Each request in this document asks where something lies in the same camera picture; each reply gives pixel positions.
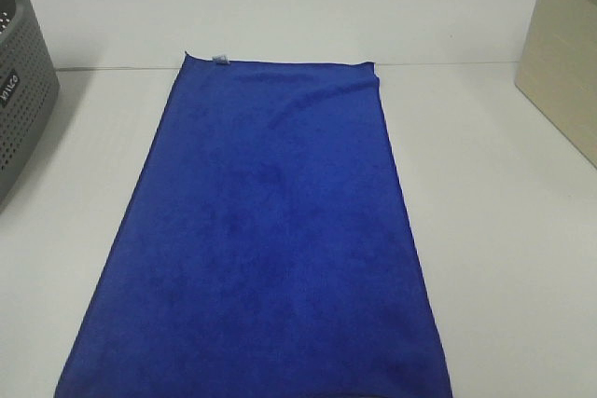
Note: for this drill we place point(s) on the blue microfibre towel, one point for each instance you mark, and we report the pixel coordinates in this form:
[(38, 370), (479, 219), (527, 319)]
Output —
[(266, 250)]

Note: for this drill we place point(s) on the beige storage box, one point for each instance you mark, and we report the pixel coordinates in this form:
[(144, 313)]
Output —
[(557, 69)]

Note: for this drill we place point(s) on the grey perforated plastic basket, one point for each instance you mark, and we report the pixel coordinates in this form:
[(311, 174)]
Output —
[(29, 88)]

